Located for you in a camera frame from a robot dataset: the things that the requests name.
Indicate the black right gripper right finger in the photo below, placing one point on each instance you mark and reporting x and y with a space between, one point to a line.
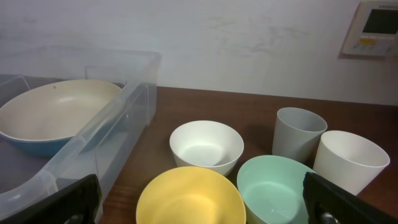
328 203

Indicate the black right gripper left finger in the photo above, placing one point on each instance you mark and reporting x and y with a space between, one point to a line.
76 203

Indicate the beige plate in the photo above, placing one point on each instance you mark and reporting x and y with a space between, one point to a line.
55 111

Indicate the clear plastic storage container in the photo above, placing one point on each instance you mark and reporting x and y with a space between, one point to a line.
26 180

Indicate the white plastic cup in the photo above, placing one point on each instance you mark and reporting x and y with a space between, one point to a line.
348 160

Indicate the mint green plastic bowl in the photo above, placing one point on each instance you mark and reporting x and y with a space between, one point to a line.
272 190

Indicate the grey plastic cup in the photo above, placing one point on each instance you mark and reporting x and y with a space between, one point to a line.
297 132

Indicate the yellow plastic bowl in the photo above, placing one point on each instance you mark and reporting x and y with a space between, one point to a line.
188 195

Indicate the white plastic bowl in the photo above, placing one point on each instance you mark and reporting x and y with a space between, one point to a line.
207 144

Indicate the wall thermostat control panel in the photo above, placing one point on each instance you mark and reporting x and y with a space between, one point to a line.
373 31

